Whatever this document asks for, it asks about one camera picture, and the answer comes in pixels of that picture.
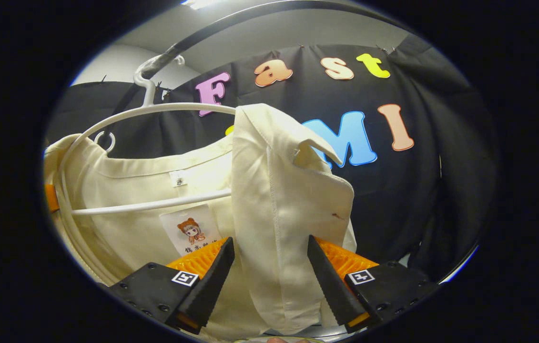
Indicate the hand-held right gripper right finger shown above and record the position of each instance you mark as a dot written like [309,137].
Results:
[329,281]

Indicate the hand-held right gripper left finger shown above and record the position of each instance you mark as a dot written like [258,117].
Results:
[212,281]

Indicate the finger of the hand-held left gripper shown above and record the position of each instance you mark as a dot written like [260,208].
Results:
[51,197]

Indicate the cream button shirt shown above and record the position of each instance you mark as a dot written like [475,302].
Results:
[274,200]

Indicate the black metal clothes rack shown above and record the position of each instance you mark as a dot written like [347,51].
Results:
[231,21]

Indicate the black backdrop cloth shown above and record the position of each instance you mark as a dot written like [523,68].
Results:
[417,190]

